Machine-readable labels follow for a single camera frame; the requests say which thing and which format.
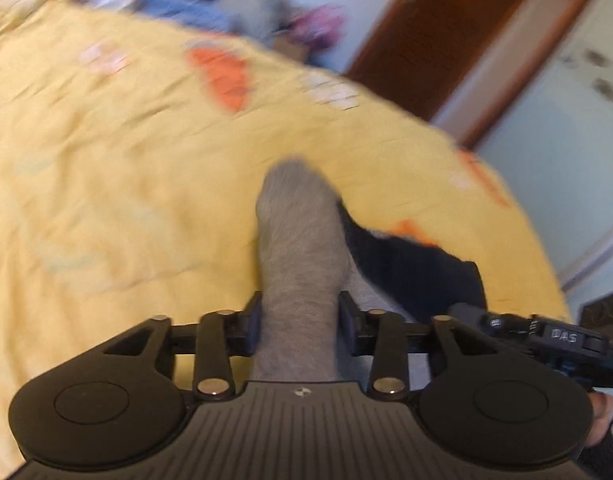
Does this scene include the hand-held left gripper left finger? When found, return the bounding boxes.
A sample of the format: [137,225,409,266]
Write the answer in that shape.
[104,291,263,398]

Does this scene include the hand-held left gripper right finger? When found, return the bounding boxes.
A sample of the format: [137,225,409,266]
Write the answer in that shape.
[339,291,502,401]

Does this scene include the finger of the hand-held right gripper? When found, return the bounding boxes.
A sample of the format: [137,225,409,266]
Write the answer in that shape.
[446,302,492,335]

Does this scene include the navy and grey sweater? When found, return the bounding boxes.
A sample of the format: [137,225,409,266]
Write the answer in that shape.
[250,159,487,386]

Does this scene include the person's right forearm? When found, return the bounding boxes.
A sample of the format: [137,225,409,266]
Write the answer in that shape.
[576,430,613,480]

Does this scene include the person's right hand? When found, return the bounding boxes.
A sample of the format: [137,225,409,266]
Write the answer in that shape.
[585,393,613,451]

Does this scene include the white wardrobe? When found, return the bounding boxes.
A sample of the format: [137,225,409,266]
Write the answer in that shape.
[476,0,613,292]

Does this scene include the yellow carrot print blanket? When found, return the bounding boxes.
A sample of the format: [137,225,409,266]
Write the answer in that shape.
[0,0,572,480]

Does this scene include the wooden door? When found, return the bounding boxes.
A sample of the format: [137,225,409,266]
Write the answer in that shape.
[346,0,542,122]

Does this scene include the pink plastic bag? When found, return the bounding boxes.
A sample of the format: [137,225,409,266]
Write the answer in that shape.
[291,4,347,51]

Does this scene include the clear plastic bag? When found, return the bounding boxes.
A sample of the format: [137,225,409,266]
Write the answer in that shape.
[221,0,297,46]

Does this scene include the light blue knit sweater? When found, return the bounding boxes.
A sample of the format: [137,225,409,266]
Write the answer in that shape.
[141,0,237,33]

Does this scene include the wooden door frame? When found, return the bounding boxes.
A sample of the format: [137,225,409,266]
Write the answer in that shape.
[456,0,612,148]

